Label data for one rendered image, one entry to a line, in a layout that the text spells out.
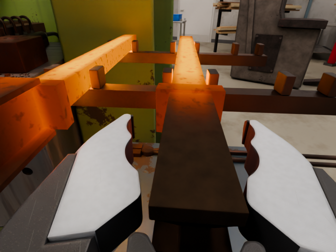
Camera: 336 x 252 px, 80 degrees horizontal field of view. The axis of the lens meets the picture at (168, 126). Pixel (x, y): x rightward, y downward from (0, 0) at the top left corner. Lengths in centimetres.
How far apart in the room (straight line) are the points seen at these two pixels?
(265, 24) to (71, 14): 320
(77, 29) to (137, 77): 20
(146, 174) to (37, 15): 80
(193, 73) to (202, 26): 817
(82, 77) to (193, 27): 826
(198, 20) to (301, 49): 533
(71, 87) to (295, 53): 351
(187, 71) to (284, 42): 342
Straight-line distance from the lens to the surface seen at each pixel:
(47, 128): 17
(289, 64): 364
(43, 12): 104
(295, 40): 360
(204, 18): 833
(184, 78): 18
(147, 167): 49
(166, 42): 106
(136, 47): 42
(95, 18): 63
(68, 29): 65
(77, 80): 21
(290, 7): 721
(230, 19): 823
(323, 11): 841
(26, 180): 66
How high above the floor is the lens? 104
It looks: 30 degrees down
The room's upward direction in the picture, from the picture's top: 1 degrees clockwise
